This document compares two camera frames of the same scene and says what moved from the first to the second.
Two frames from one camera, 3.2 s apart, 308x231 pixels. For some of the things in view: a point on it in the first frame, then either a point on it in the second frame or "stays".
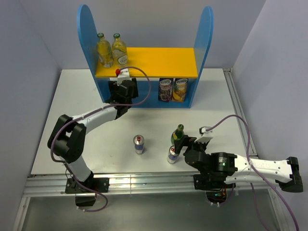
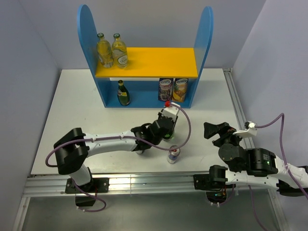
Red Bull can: x=173 y=157 stays
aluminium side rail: x=239 y=108 stays
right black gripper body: x=199 y=146 to x=226 y=135
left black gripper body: x=130 y=102 to x=172 y=128
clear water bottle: x=119 y=53 stays
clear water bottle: x=104 y=51 stays
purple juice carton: x=165 y=89 stays
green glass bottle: x=177 y=134 to x=169 y=137
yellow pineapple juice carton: x=179 y=88 stays
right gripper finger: x=185 y=141 to x=211 y=129
